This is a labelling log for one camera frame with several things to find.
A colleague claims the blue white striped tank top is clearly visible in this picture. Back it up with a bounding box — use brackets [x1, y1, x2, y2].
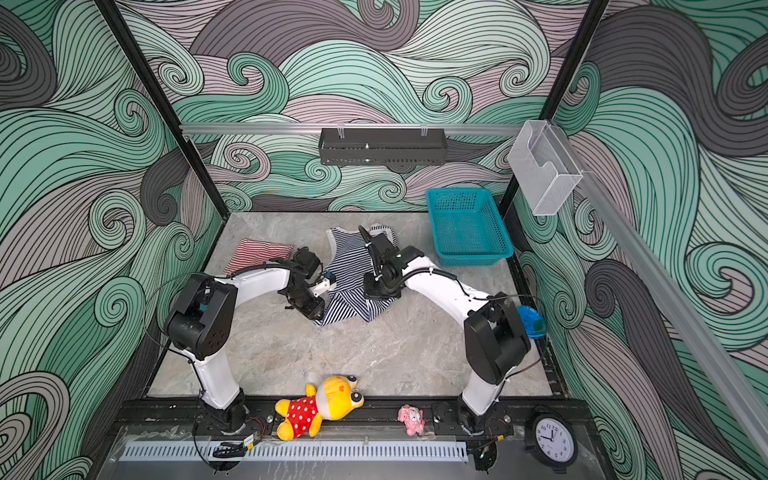
[315, 227, 394, 326]

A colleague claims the red white striped tank top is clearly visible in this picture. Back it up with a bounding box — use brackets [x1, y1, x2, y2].
[222, 238, 295, 276]

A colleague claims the teal plastic basket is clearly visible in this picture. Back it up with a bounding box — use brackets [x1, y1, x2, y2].
[426, 188, 514, 267]

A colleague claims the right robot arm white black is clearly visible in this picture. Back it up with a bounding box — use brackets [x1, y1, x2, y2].
[358, 226, 531, 435]

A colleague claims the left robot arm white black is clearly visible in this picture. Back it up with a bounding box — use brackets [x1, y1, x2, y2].
[165, 247, 336, 434]

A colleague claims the yellow plush toy red dress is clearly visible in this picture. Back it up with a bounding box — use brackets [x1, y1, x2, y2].
[275, 375, 364, 441]

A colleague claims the small pink plush toy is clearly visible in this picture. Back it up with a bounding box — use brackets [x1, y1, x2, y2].
[398, 405, 426, 436]

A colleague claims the black perforated metal shelf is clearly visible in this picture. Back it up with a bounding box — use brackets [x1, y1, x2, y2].
[318, 127, 448, 171]

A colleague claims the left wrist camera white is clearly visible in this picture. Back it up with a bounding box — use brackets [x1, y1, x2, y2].
[310, 271, 336, 297]

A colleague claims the aluminium rail back wall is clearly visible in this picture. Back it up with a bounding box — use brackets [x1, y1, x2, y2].
[179, 122, 524, 139]

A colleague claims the aluminium rail wall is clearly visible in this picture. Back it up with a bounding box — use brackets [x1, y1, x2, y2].
[545, 122, 767, 460]
[179, 122, 524, 139]

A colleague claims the white slotted cable duct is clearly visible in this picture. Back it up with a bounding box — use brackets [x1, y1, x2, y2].
[118, 440, 469, 463]

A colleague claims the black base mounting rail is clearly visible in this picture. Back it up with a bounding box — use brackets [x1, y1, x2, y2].
[115, 396, 597, 439]

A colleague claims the clear plastic wall bin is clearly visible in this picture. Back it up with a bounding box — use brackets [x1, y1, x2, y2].
[507, 120, 583, 217]

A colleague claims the black round wall clock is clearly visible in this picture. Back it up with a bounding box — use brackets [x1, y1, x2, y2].
[524, 406, 578, 473]

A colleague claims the aluminium rail right wall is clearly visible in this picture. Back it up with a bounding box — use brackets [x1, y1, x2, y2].
[545, 122, 767, 460]

